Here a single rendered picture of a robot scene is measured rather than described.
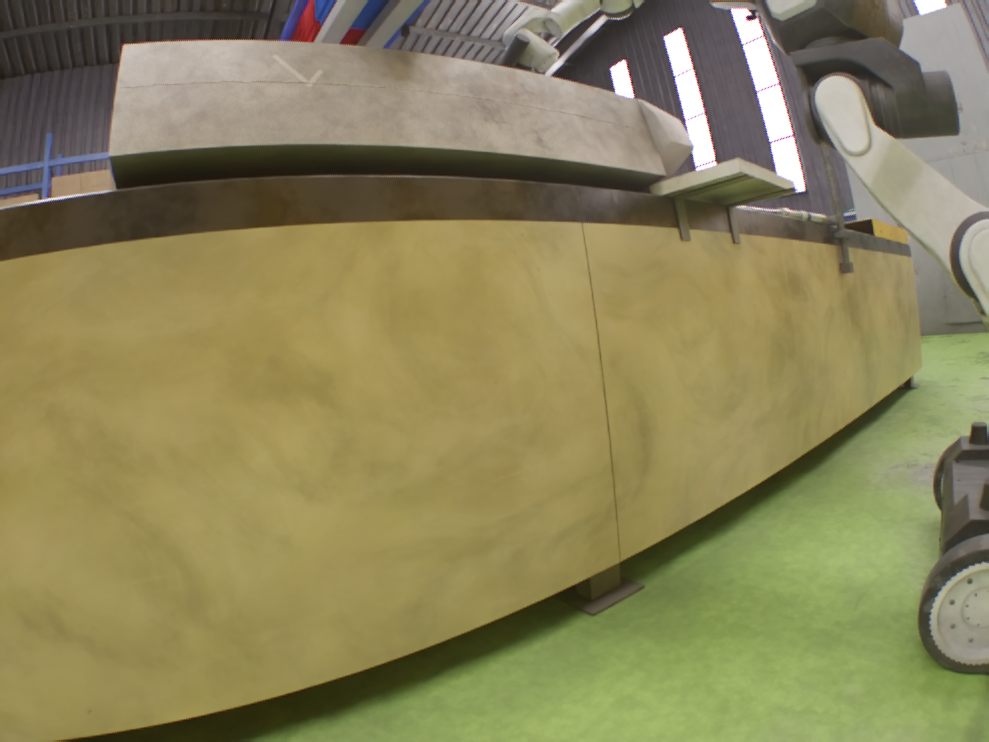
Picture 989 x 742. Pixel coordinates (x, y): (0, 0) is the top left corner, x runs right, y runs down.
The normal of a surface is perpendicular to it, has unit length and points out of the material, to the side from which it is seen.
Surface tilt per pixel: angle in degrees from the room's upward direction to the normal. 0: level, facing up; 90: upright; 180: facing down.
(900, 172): 106
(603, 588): 90
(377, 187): 90
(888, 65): 90
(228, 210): 90
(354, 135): 80
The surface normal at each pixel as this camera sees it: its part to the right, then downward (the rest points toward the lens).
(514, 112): 0.50, -0.18
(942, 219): -0.73, 0.14
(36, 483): 0.52, 0.04
